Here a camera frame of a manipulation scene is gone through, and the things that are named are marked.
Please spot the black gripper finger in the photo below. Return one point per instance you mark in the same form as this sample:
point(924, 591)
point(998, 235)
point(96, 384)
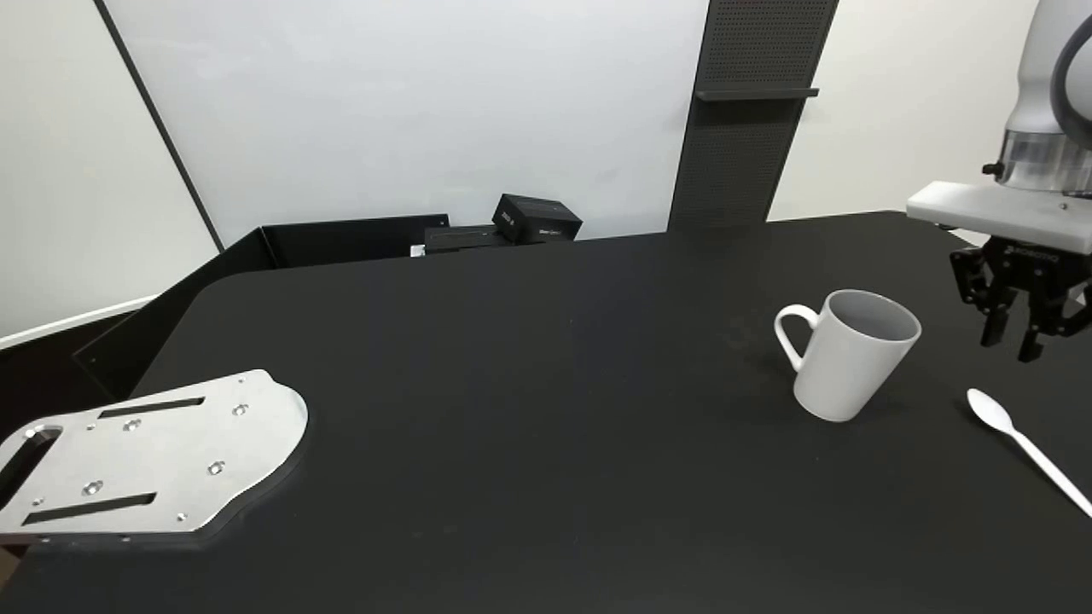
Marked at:
point(1040, 324)
point(994, 324)

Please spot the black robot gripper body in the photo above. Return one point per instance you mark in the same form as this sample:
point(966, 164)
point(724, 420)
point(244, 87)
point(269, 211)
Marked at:
point(1020, 268)

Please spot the white plastic spoon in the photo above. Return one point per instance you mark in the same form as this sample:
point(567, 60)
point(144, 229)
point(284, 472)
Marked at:
point(992, 414)

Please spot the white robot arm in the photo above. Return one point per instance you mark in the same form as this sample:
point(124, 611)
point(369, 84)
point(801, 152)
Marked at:
point(1037, 211)

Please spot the white ceramic mug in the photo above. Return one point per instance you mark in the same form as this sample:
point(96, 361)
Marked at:
point(843, 350)

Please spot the black vertical pillar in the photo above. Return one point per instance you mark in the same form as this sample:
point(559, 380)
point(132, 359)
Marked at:
point(751, 84)

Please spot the small black box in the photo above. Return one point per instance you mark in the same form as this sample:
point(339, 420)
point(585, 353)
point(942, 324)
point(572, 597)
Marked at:
point(535, 220)

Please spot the white whiteboard panel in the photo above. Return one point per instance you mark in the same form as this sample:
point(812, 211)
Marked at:
point(317, 111)

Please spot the metal mounting plate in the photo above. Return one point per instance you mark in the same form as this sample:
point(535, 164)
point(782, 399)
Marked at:
point(155, 465)

